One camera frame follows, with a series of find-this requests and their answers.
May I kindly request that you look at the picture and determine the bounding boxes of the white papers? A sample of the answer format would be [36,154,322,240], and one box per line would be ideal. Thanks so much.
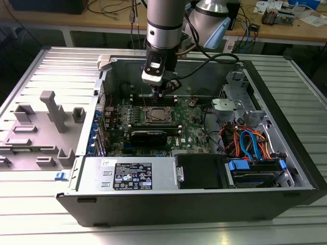
[299,14,327,28]

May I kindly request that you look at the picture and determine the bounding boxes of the white printed leaflet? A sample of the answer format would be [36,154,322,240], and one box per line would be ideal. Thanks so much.
[254,0,283,14]

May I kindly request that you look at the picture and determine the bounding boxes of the metal locking lever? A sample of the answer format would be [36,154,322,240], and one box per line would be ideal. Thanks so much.
[140,88,148,110]

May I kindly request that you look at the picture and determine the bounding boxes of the metal heat sink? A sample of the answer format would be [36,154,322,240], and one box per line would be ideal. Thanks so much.
[262,7,278,26]

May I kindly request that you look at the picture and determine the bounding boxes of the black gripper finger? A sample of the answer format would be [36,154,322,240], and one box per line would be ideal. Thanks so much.
[151,83,166,100]
[163,78,182,97]

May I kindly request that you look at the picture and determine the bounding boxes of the CPU socket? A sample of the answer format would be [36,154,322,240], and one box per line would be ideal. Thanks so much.
[144,106,177,126]

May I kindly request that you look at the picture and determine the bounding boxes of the black camera cable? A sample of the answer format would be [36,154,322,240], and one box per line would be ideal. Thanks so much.
[175,52,240,80]

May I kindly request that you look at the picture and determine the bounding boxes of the silver CPU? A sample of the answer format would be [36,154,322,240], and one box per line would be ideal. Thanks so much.
[150,108,168,121]

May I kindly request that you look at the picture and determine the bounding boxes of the blue flat wire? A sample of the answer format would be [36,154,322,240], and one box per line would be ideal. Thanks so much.
[239,130,264,161]

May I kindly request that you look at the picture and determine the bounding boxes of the black upright box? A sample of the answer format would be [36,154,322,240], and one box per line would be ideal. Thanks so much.
[228,0,241,31]

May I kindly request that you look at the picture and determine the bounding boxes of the black and silver PC case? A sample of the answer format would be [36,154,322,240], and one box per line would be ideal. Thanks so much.
[56,54,327,228]

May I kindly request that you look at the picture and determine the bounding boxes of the green motherboard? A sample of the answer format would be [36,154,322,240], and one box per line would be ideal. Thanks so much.
[102,96,221,158]

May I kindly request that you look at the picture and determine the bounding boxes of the silver power supply unit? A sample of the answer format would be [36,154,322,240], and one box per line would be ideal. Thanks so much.
[76,156,180,192]

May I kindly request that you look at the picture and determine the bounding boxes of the metal socket cover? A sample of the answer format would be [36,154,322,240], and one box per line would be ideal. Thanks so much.
[145,106,177,126]

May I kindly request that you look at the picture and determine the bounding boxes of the grey parts rack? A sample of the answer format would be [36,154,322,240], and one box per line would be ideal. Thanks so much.
[0,90,85,172]

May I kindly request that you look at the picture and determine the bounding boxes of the large black box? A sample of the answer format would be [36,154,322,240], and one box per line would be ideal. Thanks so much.
[9,0,89,15]

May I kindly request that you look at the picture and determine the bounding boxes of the grey metal fan bracket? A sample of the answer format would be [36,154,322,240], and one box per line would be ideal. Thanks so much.
[211,97,236,115]

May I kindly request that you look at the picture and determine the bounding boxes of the wooden desk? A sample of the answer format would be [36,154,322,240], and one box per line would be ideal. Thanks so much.
[0,0,327,48]

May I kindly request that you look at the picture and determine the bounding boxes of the small circuit board device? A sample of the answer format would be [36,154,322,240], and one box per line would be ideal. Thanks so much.
[277,9,297,26]

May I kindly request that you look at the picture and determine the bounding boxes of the orange and red wire bundle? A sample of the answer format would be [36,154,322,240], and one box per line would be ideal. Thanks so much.
[219,122,275,160]

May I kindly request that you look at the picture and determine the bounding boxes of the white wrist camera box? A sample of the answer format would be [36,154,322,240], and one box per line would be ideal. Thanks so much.
[141,55,165,85]

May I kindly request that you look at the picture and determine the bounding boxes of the hard disk in blue carrier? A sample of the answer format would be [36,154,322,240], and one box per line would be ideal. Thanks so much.
[224,158,287,189]

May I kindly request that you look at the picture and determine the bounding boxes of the green RAM stick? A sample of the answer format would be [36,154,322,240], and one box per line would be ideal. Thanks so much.
[130,124,181,136]

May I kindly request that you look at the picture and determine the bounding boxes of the black graphics card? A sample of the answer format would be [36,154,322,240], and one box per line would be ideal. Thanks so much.
[129,130,169,148]

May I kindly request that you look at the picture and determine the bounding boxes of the blue cable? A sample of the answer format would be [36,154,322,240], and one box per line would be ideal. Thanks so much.
[240,19,258,51]

